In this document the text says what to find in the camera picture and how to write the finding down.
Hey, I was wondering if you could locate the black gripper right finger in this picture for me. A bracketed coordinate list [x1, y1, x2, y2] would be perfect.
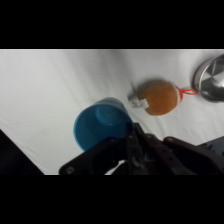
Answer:
[134, 122, 224, 176]

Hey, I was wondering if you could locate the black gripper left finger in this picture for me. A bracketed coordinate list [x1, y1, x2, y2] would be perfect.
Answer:
[58, 122, 138, 176]

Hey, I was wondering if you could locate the blue plastic cup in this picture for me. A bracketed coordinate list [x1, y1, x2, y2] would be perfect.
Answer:
[73, 96, 135, 153]

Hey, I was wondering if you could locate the steel bowl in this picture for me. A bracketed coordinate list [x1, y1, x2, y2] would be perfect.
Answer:
[192, 54, 224, 104]

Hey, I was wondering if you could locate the brown and orange plush toy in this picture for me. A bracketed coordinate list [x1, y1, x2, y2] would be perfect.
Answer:
[127, 79, 200, 118]

